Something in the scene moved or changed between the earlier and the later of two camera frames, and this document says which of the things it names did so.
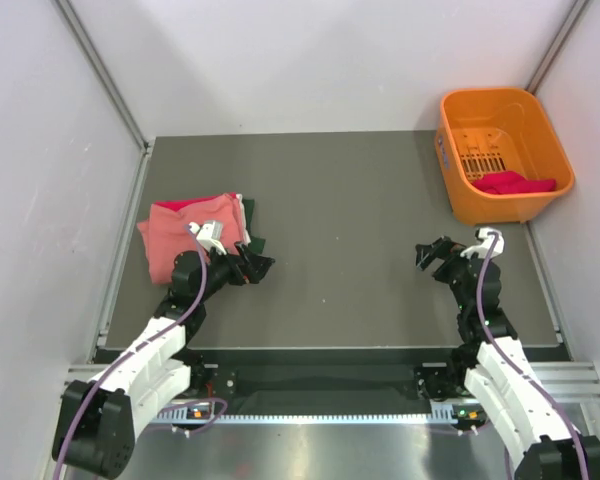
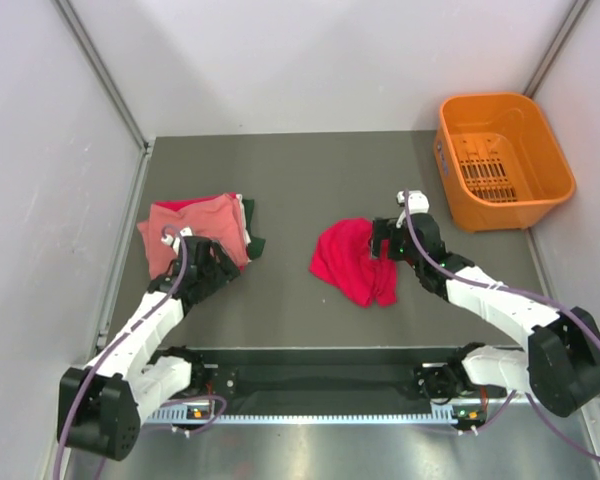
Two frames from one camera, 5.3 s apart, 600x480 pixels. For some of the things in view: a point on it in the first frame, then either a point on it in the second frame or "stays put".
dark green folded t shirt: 256,244 stays put
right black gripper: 426,253 -> 386,229
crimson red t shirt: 507,182 -> 343,257
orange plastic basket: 499,154 stays put
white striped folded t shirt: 246,238 stays put
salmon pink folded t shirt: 166,236 stays put
